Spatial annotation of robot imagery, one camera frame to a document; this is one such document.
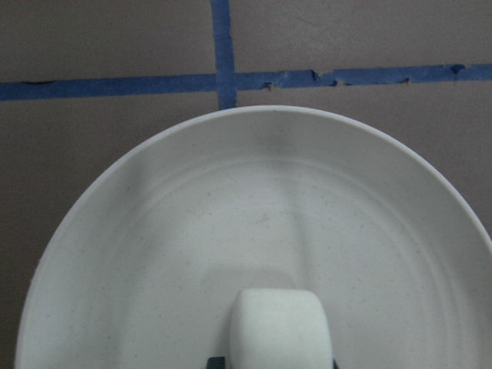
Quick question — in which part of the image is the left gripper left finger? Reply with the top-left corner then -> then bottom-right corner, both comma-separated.
207,357 -> 226,369

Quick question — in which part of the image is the white bun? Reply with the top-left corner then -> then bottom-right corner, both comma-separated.
228,288 -> 334,368

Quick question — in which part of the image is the beige round plate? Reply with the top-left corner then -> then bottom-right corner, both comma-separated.
15,106 -> 491,368

